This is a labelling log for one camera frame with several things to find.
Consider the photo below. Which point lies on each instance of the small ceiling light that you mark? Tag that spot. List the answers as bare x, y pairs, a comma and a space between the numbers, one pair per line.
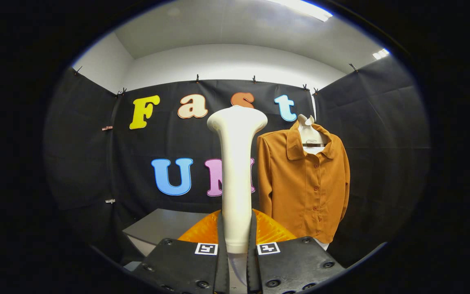
381, 53

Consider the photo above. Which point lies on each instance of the white garment steamer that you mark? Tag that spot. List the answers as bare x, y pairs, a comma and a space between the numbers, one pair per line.
236, 175

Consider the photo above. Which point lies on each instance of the row of black clips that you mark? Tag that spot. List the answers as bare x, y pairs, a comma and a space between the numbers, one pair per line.
197, 78

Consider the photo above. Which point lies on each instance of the orange button shirt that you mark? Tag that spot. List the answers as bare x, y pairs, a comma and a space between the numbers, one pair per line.
300, 192

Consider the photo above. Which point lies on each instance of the white clothes hanger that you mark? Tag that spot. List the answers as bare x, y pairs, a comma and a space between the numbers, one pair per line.
310, 132

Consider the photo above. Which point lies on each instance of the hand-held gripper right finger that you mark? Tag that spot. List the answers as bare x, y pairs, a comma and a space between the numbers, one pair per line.
253, 269

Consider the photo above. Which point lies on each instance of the long ceiling light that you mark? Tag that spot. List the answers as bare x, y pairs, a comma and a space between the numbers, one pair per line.
304, 8

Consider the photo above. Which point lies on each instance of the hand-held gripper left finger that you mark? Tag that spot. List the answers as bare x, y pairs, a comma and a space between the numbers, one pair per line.
221, 269

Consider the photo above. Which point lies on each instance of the grey cabinet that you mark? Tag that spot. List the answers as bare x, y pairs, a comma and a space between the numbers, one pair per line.
161, 226

